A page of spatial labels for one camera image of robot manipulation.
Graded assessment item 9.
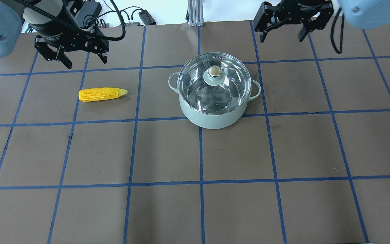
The black power brick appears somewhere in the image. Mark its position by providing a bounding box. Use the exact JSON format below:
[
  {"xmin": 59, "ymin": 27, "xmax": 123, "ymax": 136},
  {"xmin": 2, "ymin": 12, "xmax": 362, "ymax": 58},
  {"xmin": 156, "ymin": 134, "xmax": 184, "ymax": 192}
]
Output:
[{"xmin": 67, "ymin": 0, "xmax": 102, "ymax": 27}]

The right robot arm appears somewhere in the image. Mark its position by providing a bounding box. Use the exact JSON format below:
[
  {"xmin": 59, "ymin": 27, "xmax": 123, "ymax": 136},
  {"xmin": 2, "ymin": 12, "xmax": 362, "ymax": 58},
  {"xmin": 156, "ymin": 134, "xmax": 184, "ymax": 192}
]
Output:
[{"xmin": 253, "ymin": 0, "xmax": 390, "ymax": 42}]

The pale green steel pot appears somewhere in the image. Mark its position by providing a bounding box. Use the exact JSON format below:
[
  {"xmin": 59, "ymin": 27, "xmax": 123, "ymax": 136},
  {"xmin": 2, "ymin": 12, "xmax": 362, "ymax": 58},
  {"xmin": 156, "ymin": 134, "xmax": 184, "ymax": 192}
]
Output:
[{"xmin": 168, "ymin": 52, "xmax": 261, "ymax": 129}]

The aluminium frame post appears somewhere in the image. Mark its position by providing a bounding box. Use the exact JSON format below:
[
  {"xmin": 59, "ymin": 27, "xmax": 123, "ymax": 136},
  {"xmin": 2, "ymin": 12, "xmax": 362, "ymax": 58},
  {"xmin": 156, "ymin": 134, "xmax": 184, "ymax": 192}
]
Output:
[{"xmin": 186, "ymin": 0, "xmax": 204, "ymax": 27}]

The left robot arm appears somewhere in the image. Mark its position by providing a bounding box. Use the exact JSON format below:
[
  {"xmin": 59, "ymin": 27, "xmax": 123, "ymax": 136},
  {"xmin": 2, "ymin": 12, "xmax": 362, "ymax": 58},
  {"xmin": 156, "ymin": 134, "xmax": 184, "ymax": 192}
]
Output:
[{"xmin": 0, "ymin": 0, "xmax": 109, "ymax": 68}]

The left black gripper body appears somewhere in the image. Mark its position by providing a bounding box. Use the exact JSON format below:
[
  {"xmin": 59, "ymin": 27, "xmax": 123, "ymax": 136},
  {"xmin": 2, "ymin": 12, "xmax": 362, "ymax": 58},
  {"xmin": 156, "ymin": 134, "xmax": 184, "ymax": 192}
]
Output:
[{"xmin": 23, "ymin": 0, "xmax": 109, "ymax": 53}]

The yellow corn cob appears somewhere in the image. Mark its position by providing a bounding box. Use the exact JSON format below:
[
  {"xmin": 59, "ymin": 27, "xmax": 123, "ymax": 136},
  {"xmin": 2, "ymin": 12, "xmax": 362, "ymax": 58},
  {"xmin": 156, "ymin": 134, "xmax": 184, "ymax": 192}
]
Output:
[{"xmin": 78, "ymin": 87, "xmax": 128, "ymax": 102}]

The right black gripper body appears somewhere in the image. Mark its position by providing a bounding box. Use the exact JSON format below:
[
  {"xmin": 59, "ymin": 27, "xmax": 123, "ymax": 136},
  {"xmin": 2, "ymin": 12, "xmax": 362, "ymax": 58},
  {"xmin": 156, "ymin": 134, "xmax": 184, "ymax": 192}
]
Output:
[{"xmin": 253, "ymin": 0, "xmax": 334, "ymax": 24}]

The glass pot lid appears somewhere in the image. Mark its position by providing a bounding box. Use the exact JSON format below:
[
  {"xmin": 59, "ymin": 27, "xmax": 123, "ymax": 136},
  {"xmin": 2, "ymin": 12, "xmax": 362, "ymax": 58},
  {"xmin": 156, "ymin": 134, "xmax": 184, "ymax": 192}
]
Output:
[{"xmin": 174, "ymin": 52, "xmax": 255, "ymax": 115}]

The black power adapter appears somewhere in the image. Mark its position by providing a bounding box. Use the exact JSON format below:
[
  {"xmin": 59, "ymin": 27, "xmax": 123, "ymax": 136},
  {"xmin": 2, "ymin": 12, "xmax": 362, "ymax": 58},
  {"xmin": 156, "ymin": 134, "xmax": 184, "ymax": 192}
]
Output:
[{"xmin": 138, "ymin": 9, "xmax": 156, "ymax": 26}]

